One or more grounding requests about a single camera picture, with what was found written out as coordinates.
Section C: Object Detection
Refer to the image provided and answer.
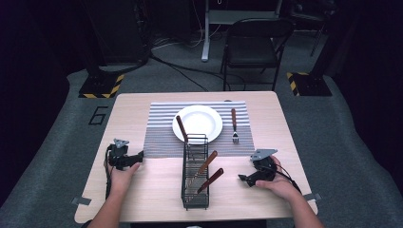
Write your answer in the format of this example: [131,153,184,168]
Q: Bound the black yellow striped stand base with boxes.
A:
[77,72,125,100]
[286,71,334,97]

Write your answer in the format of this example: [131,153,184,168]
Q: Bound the person's right hand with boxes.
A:
[255,155,301,202]

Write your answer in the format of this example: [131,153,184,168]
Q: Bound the wooden handled fork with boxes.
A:
[230,107,240,144]

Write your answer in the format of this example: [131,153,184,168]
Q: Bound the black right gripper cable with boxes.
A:
[273,162,302,195]

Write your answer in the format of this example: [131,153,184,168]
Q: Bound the dark equipment cabinet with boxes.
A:
[80,0,151,66]

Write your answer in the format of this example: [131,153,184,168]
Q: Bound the person's left hand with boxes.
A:
[108,161,141,195]

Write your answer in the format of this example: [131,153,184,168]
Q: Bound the grey metal desk frame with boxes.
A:
[201,0,283,63]

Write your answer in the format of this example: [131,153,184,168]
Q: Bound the wooden handled cutlery piece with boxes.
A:
[175,115,189,143]
[185,150,219,189]
[196,167,225,195]

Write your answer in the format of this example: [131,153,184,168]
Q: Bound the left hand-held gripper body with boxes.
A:
[106,138,135,171]

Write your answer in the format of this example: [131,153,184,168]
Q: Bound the black wire cutlery rack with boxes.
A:
[181,133,210,211]

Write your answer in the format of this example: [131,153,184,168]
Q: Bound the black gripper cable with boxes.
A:
[103,145,114,201]
[273,162,302,195]

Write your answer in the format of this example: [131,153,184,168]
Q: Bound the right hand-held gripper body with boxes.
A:
[250,148,279,188]

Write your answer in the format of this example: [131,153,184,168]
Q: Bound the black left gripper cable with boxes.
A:
[103,145,114,201]

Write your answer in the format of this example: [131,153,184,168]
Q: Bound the black floor cable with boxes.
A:
[148,51,246,93]

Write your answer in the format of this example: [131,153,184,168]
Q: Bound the white round plate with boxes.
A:
[171,104,224,146]

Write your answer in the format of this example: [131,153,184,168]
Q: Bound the grey striped placemat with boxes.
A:
[143,100,257,159]

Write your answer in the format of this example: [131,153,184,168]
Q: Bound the grey tape strip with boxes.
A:
[70,196,93,206]
[302,192,323,202]

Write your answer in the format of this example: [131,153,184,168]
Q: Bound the black folding chair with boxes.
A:
[220,17,297,92]

